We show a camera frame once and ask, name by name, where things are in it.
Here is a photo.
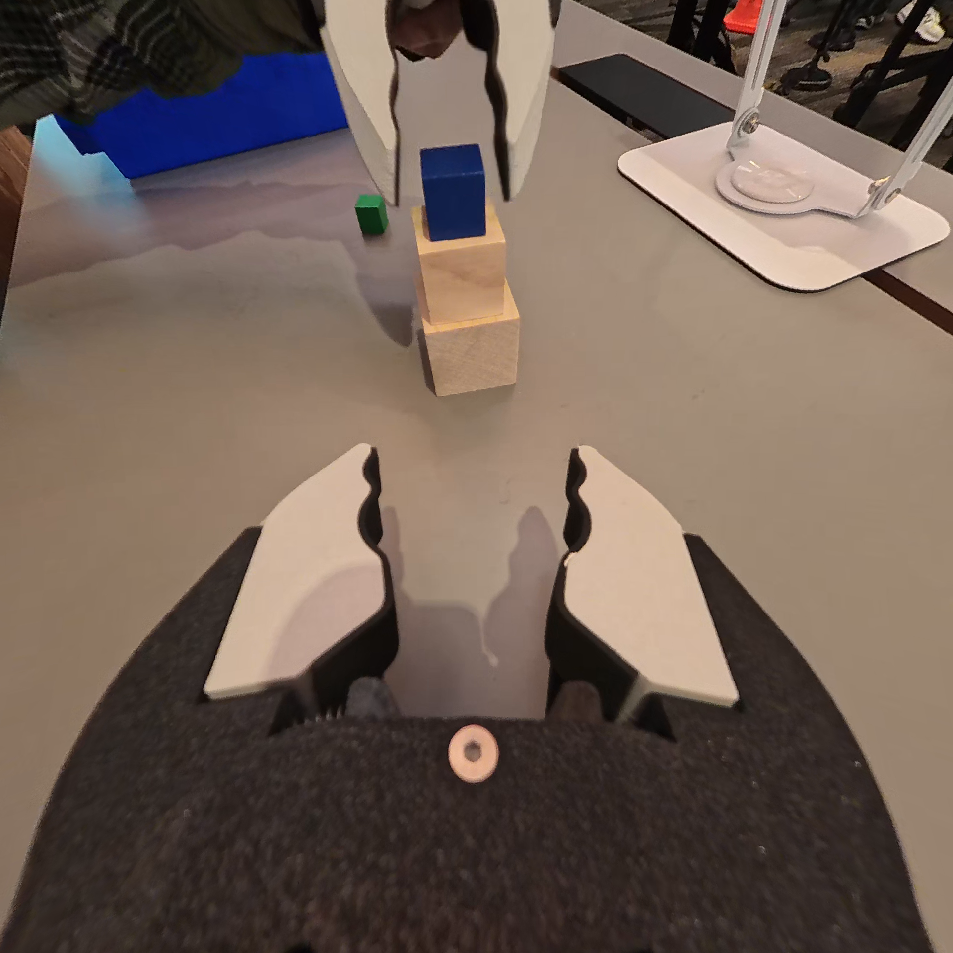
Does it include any brown wooden cabinet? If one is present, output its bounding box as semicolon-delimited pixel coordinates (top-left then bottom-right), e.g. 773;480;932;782
0;125;32;287

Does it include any blue wooden cube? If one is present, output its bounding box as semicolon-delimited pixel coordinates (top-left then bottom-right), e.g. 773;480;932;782
419;143;487;241

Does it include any black flat pad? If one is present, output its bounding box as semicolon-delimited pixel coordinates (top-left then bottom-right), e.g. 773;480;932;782
557;54;736;140

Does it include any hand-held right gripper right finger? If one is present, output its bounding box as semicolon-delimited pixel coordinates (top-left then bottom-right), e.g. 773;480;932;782
545;447;740;719

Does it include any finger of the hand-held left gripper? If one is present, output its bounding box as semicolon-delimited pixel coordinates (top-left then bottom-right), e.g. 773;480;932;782
460;0;560;203
322;0;404;208

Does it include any person's left hand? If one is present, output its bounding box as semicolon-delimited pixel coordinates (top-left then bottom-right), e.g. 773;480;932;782
393;0;464;59

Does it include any medium plain wooden cube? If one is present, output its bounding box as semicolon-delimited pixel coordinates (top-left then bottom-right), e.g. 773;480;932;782
411;204;508;326

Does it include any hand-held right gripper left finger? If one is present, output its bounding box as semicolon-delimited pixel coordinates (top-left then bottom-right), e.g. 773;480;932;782
203;444;400;708

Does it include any white document stand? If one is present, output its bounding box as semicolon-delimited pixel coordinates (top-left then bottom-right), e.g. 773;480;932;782
618;0;953;293

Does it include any large plain wooden cube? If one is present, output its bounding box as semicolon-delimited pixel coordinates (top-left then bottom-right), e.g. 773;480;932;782
417;283;521;397

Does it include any blue plastic bin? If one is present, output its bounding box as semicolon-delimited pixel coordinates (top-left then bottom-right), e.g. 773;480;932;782
56;52;352;180

